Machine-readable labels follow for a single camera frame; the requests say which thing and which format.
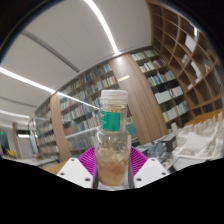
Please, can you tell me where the dark grey building model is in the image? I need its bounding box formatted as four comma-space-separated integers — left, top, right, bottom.
146, 132, 180, 158

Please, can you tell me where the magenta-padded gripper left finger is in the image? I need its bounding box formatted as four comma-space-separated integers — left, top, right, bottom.
56, 146, 99, 189

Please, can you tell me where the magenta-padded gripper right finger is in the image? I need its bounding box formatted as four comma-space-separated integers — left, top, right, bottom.
128, 146, 170, 189

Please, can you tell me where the wide glass-fronted bookshelf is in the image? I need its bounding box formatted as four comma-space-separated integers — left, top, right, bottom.
58, 61, 136, 155

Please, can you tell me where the narrow dark bookshelf with books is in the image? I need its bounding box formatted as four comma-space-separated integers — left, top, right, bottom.
34, 99, 62, 158

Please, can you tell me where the wooden cubby shelf unit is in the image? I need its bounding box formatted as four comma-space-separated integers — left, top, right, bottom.
146, 0, 224, 118

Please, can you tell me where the straight ceiling light strip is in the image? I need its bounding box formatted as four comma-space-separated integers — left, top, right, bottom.
83, 0, 120, 57

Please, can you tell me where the short ceiling light strip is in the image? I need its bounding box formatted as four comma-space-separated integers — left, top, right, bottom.
0, 109, 32, 120

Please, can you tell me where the bookshelf with white books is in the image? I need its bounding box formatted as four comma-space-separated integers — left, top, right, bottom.
130, 48, 192, 125

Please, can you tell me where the clear bottle with white cap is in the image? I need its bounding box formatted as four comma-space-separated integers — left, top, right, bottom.
93, 89, 132, 187

